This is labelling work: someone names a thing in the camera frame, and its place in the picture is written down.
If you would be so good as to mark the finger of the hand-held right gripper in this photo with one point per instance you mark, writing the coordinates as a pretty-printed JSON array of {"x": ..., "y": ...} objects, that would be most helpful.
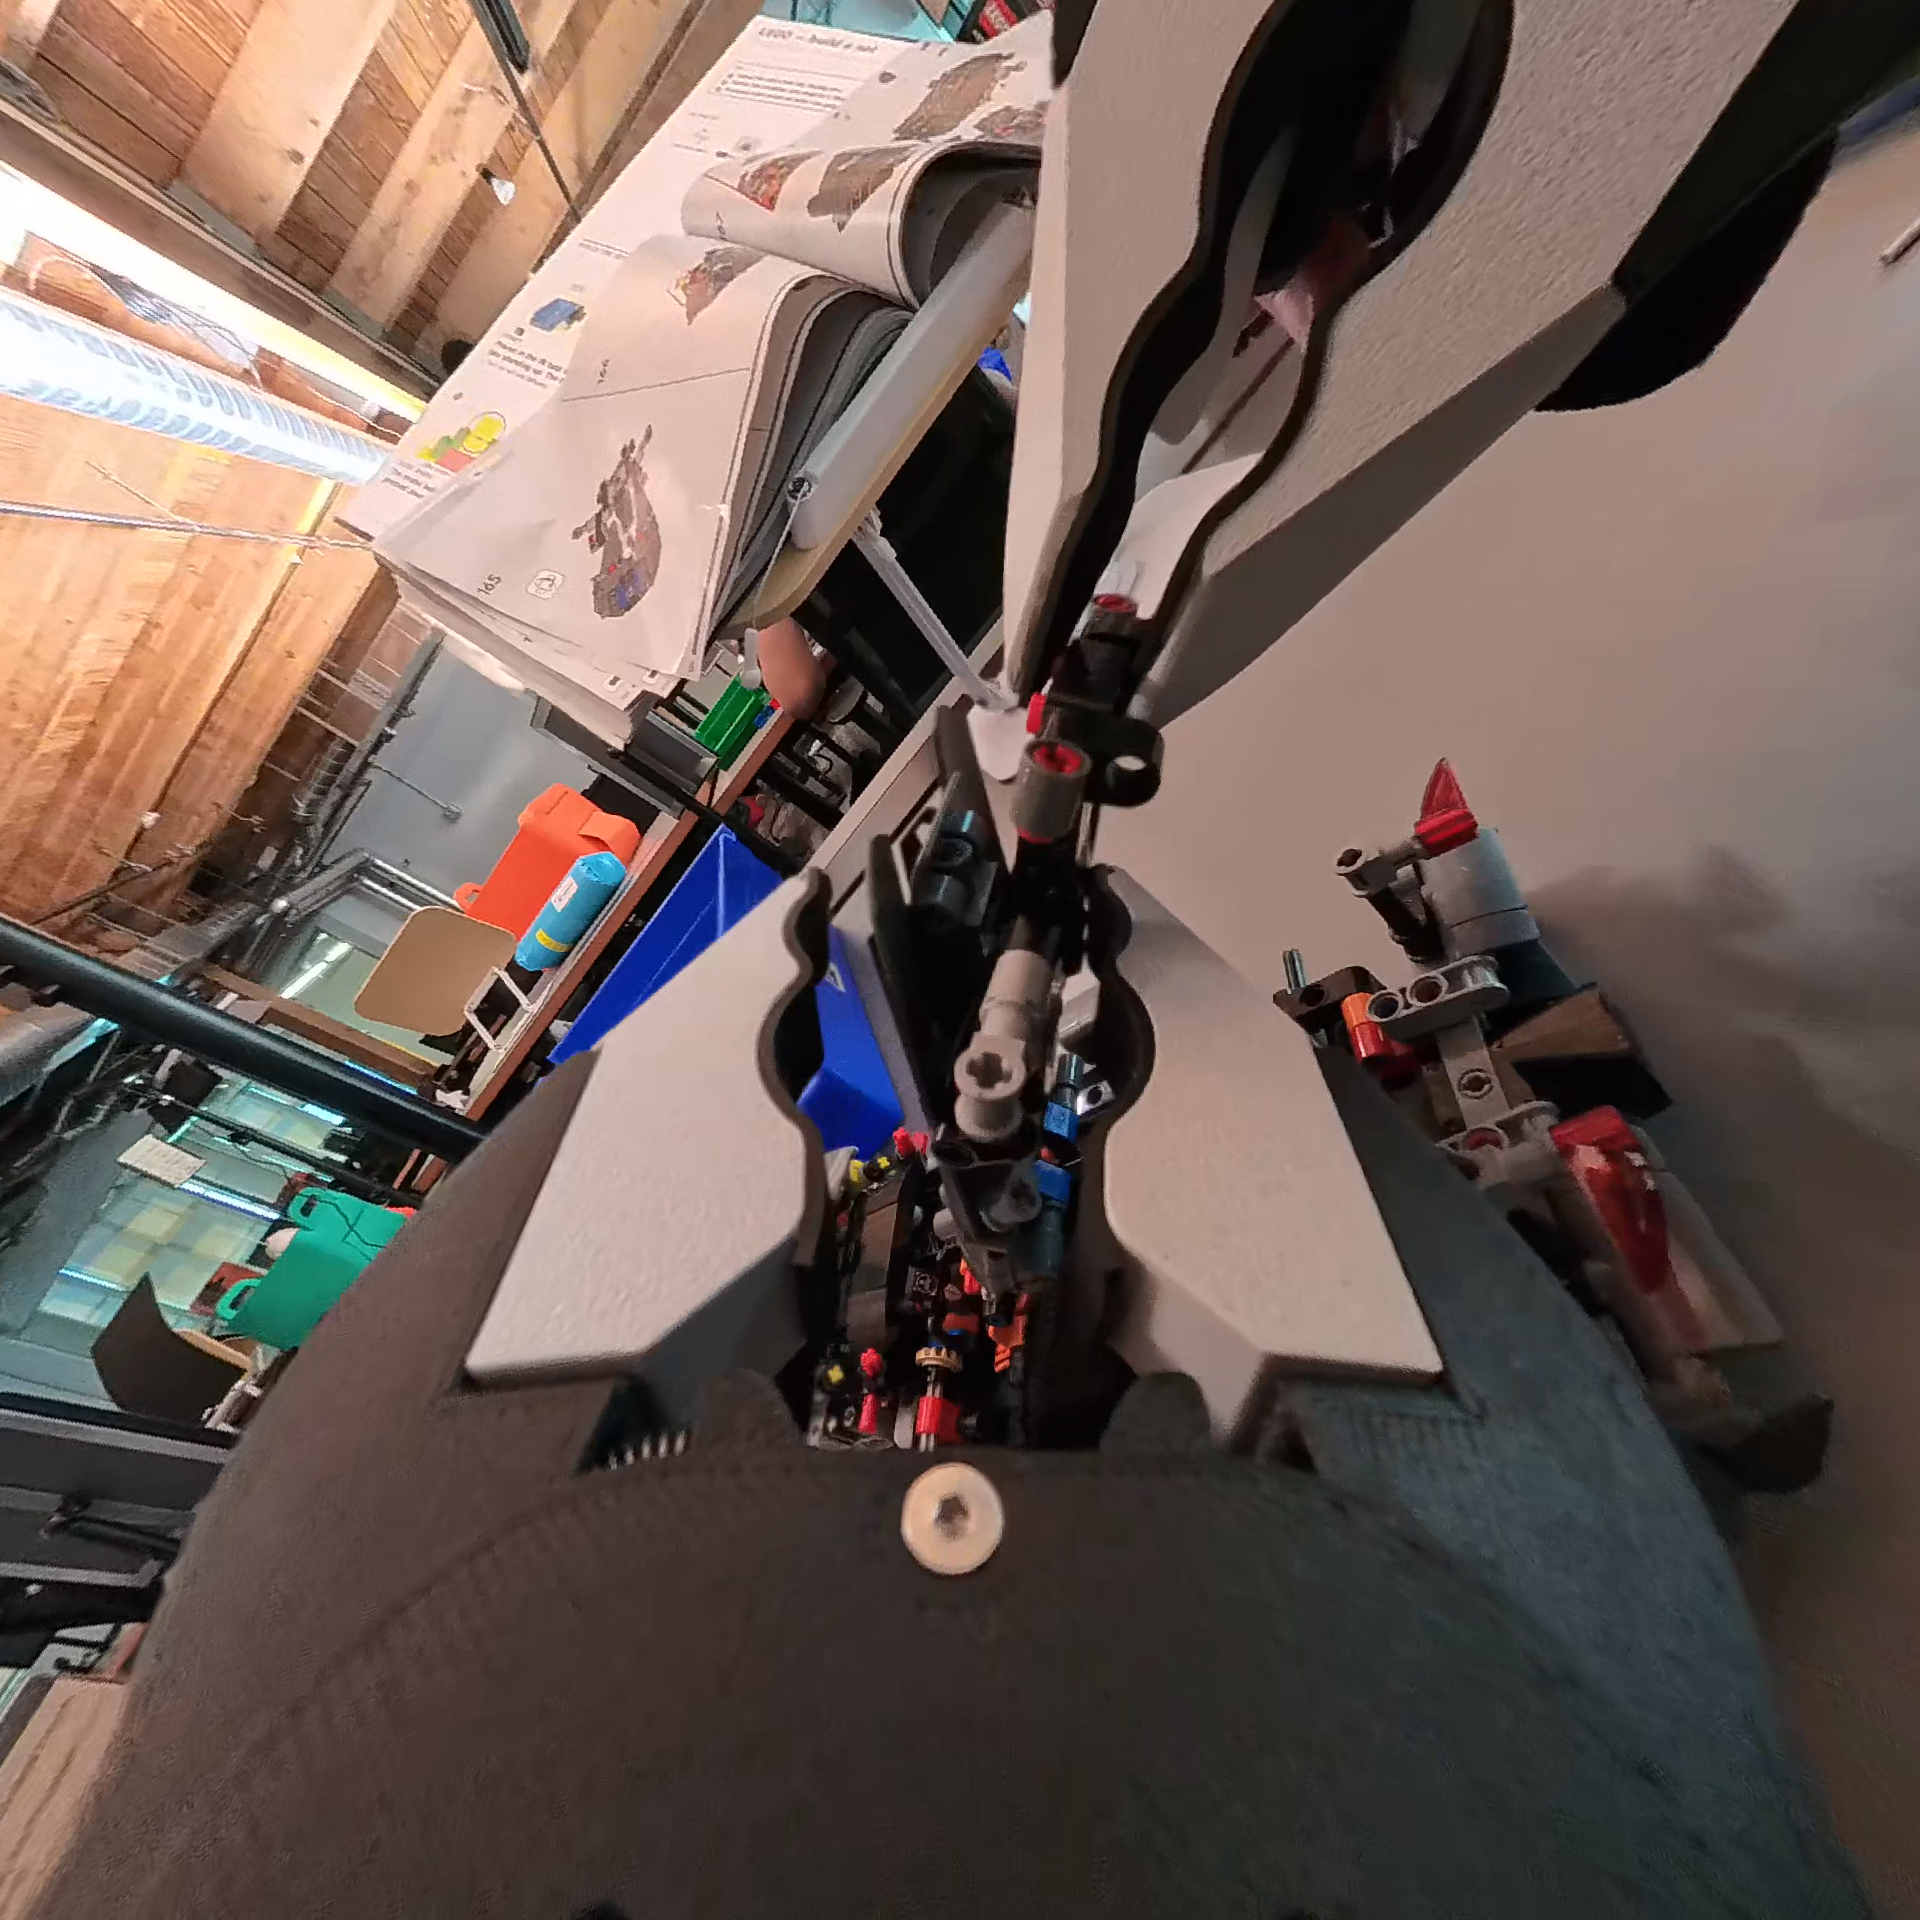
[
  {"x": 1499, "y": 270},
  {"x": 1108, "y": 225}
]

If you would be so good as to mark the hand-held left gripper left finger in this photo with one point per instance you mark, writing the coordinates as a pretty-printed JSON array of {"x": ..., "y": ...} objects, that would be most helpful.
[{"x": 644, "y": 1201}]

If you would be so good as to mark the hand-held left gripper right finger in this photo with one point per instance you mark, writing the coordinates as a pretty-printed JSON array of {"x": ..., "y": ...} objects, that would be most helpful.
[{"x": 1276, "y": 1201}]

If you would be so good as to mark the large grey lego model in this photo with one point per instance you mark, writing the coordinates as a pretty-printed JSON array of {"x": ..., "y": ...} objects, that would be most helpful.
[{"x": 1499, "y": 1080}]

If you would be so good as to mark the small black lego assembly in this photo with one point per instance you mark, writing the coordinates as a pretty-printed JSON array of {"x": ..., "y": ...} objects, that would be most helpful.
[{"x": 1020, "y": 974}]

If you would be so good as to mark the white book stand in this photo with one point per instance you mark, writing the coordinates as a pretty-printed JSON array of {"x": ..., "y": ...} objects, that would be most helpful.
[{"x": 901, "y": 388}]

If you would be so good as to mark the blue storage bin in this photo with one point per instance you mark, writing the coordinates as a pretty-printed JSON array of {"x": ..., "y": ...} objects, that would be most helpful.
[{"x": 705, "y": 930}]

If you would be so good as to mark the blue yellow canister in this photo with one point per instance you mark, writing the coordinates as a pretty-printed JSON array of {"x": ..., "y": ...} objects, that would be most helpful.
[{"x": 569, "y": 912}]

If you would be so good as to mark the wooden chair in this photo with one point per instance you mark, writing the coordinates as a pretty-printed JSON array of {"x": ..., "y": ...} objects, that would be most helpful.
[{"x": 435, "y": 968}]

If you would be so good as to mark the orange case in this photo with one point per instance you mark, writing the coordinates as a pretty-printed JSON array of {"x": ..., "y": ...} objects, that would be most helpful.
[{"x": 546, "y": 856}]

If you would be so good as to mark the black stand pole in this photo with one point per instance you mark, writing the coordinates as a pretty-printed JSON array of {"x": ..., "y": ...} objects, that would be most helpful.
[{"x": 225, "y": 1035}]

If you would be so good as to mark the small green bin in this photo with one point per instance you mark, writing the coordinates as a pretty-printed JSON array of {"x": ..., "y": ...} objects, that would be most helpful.
[{"x": 730, "y": 721}]

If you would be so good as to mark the open instruction booklet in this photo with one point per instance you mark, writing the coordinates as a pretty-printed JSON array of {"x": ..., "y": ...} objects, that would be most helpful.
[{"x": 628, "y": 450}]

